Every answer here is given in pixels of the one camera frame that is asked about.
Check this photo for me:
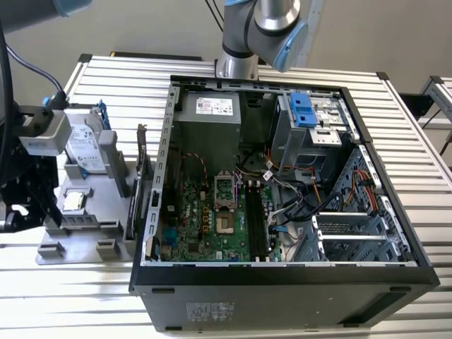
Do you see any orange red wire bundle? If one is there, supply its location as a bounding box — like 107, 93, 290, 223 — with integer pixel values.
344, 169, 381, 215

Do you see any silver CPU chip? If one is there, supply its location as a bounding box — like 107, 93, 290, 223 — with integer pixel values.
62, 192, 87, 212

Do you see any mixed thin wire bundle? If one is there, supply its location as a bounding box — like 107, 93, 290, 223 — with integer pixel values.
234, 155, 283, 188

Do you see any grey plastic parts rack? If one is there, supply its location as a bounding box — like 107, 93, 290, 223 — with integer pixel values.
34, 130, 156, 266

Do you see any grey power supply unit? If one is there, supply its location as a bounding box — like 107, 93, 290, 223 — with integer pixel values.
175, 90, 243, 176

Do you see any graphics card with black cooler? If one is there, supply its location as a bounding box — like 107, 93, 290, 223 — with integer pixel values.
126, 123, 149, 241

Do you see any green motherboard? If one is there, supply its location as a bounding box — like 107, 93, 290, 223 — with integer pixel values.
158, 169, 283, 264

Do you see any metal slat side table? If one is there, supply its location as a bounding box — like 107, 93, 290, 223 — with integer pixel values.
418, 74, 452, 130

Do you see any metal socket cover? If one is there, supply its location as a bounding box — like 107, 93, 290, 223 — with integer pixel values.
214, 169, 237, 212

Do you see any black cable bundle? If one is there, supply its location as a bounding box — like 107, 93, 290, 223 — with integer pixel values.
271, 192, 342, 227

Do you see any red black twisted wire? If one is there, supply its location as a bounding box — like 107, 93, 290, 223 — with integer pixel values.
182, 152, 210, 186

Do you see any CPU socket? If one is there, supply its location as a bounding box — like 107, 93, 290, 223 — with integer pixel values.
215, 210, 236, 237

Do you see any silver disk bay cage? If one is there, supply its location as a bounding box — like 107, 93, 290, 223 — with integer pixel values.
312, 211, 404, 264

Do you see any metal optical drive bay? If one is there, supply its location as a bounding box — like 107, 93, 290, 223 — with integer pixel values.
271, 90, 356, 177

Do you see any hard disk in blue carrier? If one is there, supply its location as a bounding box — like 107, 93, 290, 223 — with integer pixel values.
42, 97, 112, 177

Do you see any black open PC case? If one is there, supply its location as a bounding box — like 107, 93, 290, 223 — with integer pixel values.
129, 73, 441, 333

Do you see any blue plastic drive latch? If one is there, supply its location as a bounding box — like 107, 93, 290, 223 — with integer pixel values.
289, 92, 317, 128

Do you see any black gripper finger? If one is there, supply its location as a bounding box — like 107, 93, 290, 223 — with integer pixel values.
27, 172, 63, 232

